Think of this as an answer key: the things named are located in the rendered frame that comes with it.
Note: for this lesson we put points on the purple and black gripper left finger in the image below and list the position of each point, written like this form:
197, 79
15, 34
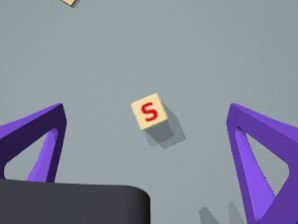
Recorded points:
20, 134

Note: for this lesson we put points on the beige letter block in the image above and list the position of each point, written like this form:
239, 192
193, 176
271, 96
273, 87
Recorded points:
149, 111

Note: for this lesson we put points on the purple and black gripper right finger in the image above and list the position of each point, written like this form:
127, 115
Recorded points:
257, 195

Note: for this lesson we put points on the tan mat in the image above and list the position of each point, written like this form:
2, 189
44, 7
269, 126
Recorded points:
69, 2

